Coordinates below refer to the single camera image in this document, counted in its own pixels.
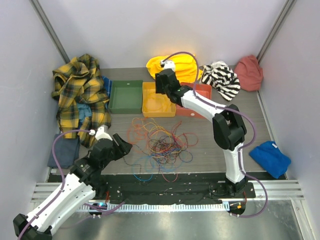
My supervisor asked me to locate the yellow wire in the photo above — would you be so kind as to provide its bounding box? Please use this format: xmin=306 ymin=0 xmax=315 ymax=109
xmin=139 ymin=117 xmax=176 ymax=141
xmin=143 ymin=88 xmax=175 ymax=117

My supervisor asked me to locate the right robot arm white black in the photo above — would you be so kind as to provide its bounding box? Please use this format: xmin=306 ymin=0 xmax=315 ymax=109
xmin=155 ymin=69 xmax=248 ymax=198

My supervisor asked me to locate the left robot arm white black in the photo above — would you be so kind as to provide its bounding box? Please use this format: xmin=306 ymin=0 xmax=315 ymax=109
xmin=13 ymin=133 xmax=133 ymax=240

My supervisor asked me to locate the yellow cloth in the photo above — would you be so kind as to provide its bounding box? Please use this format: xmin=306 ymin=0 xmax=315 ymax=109
xmin=146 ymin=54 xmax=197 ymax=83

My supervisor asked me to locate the yellow plastic tray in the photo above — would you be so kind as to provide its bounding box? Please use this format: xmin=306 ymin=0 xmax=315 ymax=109
xmin=142 ymin=82 xmax=176 ymax=118

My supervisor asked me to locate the red orange plastic tray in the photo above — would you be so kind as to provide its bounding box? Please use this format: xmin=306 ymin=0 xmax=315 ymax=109
xmin=176 ymin=83 xmax=212 ymax=119

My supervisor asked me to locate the green plastic tray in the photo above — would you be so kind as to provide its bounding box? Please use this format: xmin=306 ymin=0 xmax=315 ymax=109
xmin=108 ymin=80 xmax=143 ymax=114

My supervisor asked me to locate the yellow plaid flannel shirt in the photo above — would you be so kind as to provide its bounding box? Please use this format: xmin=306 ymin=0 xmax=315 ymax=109
xmin=51 ymin=53 xmax=111 ymax=148

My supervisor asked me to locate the black white striped cloth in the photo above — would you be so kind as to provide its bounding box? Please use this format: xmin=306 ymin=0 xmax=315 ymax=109
xmin=201 ymin=61 xmax=241 ymax=102

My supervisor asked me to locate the blue towel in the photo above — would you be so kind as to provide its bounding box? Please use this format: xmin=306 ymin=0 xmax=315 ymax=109
xmin=102 ymin=76 xmax=112 ymax=97

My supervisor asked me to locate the pink red cloth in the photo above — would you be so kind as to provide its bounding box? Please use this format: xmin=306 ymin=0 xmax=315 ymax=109
xmin=234 ymin=55 xmax=264 ymax=92

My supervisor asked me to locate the blue cloth at right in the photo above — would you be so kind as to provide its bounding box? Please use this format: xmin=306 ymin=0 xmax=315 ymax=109
xmin=249 ymin=141 xmax=291 ymax=179

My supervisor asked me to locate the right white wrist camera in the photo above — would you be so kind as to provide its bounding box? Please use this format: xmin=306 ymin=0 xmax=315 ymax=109
xmin=160 ymin=60 xmax=176 ymax=72

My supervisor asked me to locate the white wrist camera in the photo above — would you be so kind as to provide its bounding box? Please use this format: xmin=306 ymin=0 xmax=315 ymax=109
xmin=160 ymin=60 xmax=176 ymax=72
xmin=88 ymin=124 xmax=113 ymax=144

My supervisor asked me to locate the black striped wire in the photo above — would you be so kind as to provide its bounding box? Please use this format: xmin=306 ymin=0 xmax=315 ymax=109
xmin=122 ymin=149 xmax=143 ymax=173

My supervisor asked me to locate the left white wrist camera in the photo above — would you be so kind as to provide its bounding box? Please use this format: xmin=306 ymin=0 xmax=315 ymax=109
xmin=88 ymin=124 xmax=113 ymax=144

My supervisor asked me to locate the yellow wire in yellow tray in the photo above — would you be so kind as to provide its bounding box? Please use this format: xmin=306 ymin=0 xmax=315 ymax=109
xmin=143 ymin=88 xmax=175 ymax=117

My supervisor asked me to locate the brown wire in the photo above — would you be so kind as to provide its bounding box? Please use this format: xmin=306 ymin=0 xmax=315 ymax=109
xmin=148 ymin=134 xmax=183 ymax=166

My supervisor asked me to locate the red wire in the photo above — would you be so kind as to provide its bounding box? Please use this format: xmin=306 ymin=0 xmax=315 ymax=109
xmin=162 ymin=121 xmax=200 ymax=182

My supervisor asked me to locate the slotted cable duct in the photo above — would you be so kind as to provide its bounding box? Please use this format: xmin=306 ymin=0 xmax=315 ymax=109
xmin=74 ymin=202 xmax=230 ymax=213

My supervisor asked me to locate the right aluminium corner rail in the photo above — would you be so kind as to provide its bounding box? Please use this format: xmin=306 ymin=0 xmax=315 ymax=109
xmin=256 ymin=0 xmax=297 ymax=64

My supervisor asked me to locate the aluminium corner rail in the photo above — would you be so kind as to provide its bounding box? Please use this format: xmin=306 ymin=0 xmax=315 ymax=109
xmin=256 ymin=0 xmax=297 ymax=64
xmin=29 ymin=0 xmax=70 ymax=64

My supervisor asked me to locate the left aluminium corner rail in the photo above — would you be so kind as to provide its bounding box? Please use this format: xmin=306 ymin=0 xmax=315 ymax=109
xmin=29 ymin=0 xmax=70 ymax=64

